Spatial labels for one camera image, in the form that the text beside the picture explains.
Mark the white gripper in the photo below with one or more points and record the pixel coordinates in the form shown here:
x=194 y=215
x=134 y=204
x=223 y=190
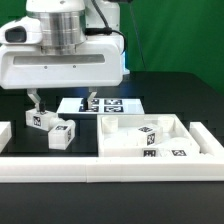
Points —
x=98 y=61

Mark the white square tabletop tray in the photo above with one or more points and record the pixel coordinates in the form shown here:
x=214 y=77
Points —
x=113 y=140

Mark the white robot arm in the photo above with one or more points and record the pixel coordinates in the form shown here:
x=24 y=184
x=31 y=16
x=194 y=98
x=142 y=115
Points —
x=63 y=43

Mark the white U-shaped fence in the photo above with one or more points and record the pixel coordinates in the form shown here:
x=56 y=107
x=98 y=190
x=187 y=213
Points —
x=98 y=169

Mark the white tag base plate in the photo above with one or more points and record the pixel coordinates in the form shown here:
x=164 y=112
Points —
x=101 y=106

